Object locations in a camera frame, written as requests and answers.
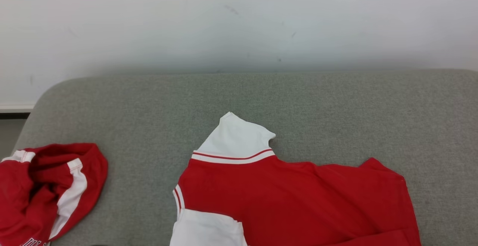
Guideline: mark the grey fabric sofa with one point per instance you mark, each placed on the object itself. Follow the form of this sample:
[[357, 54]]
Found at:
[[149, 108]]

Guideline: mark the red shirt with white sleeves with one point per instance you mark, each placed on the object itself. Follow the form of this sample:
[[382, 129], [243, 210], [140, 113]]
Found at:
[[280, 201]]

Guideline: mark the red shorts with white stripe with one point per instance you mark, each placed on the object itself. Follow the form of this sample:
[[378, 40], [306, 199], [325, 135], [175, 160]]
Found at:
[[41, 186]]

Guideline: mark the white wall baseboard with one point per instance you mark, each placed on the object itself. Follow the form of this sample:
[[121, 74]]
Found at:
[[15, 108]]

